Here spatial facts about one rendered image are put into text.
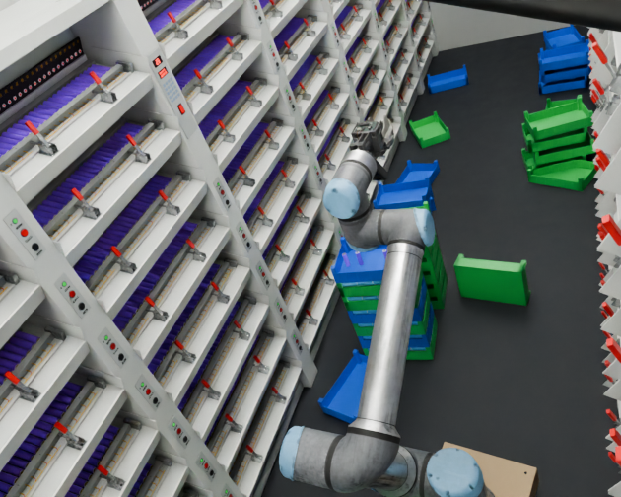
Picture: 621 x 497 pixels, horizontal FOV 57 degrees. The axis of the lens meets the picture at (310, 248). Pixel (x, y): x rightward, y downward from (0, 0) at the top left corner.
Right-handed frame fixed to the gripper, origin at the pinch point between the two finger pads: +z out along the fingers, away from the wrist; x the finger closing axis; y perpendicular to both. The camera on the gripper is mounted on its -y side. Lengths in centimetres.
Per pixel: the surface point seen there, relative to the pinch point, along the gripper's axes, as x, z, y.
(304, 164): 72, 58, -51
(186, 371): 62, -60, -46
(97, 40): 77, -8, 43
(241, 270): 67, -14, -47
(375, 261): 31, 19, -74
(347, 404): 44, -21, -121
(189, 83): 74, 16, 15
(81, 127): 64, -40, 32
